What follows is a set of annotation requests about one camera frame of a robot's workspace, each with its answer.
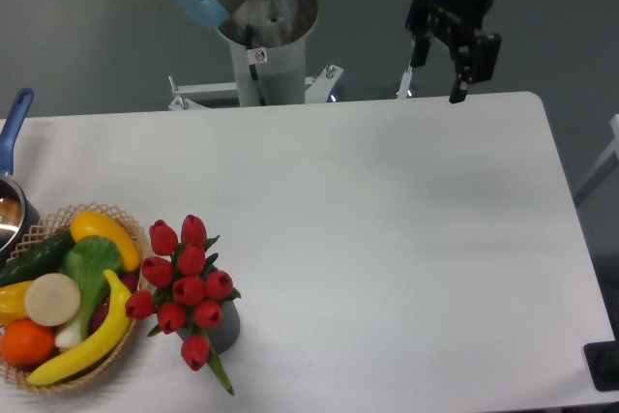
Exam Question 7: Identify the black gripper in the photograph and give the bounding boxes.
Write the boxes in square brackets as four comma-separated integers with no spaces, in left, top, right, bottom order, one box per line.
[405,0,502,103]

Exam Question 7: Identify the red tulip bouquet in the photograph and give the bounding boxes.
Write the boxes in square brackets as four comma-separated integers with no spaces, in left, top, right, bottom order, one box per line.
[125,215,241,395]

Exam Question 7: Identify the grey ribbed vase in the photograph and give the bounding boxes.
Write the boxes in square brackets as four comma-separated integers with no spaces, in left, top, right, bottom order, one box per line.
[176,300,241,360]

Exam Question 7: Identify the white furniture leg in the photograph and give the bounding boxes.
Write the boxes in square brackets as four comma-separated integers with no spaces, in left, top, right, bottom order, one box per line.
[573,114,618,208]

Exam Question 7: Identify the black device at edge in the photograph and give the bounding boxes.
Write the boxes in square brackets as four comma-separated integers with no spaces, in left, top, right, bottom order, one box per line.
[583,340,618,392]

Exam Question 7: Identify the purple vegetable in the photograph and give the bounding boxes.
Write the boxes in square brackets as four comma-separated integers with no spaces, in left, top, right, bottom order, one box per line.
[90,271,139,333]

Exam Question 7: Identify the yellow squash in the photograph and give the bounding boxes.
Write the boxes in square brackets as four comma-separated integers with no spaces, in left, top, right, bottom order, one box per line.
[70,211,141,272]

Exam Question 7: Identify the green bok choy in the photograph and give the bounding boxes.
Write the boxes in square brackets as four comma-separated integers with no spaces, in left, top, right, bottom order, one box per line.
[55,235,122,351]

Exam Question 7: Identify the woven wicker basket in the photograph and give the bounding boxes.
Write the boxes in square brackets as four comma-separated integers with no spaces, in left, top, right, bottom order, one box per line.
[1,202,150,394]

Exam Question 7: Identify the yellow banana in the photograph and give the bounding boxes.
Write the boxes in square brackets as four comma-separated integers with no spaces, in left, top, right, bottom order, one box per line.
[27,270,132,387]

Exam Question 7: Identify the green cucumber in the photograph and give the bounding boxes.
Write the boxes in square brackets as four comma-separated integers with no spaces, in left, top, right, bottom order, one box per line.
[1,230,74,287]

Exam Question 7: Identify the yellow bell pepper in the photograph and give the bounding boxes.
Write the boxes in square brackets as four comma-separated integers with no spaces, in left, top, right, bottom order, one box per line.
[0,280,32,327]

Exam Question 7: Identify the orange fruit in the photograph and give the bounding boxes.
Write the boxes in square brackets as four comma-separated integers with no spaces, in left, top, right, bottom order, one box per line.
[1,319,55,367]

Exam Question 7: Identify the white metal base frame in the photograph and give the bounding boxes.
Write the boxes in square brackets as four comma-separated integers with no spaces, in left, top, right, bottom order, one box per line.
[167,64,416,111]

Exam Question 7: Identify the blue handled saucepan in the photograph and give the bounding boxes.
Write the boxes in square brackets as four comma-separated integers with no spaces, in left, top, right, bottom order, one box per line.
[1,88,40,268]

